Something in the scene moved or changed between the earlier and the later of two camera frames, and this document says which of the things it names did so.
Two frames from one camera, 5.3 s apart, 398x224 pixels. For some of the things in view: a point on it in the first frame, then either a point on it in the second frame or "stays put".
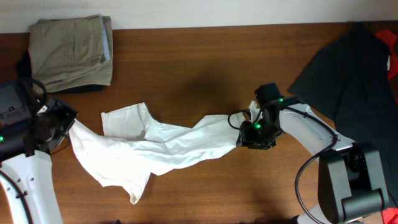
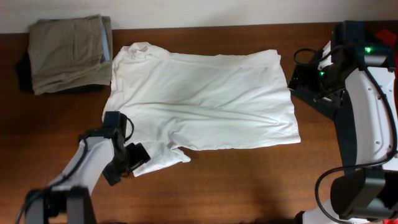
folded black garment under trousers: (23, 70) stays put
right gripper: (246, 138) to (306, 81)
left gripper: (68, 114) to (138, 155)
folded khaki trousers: (71, 52) stays put
